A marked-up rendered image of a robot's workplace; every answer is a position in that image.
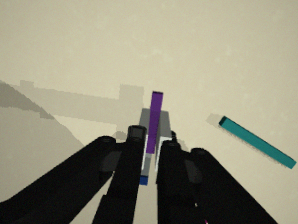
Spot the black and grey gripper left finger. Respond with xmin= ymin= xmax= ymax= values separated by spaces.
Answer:
xmin=0 ymin=108 xmax=150 ymax=224

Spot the turquoise rod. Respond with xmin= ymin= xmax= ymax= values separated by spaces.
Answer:
xmin=219 ymin=116 xmax=297 ymax=169

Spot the small blue block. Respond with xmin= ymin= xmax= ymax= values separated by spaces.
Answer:
xmin=139 ymin=175 xmax=148 ymax=185

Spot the purple rod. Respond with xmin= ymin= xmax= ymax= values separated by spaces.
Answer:
xmin=146 ymin=91 xmax=163 ymax=154

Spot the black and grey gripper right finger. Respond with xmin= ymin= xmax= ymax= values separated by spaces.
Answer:
xmin=155 ymin=110 xmax=278 ymax=224

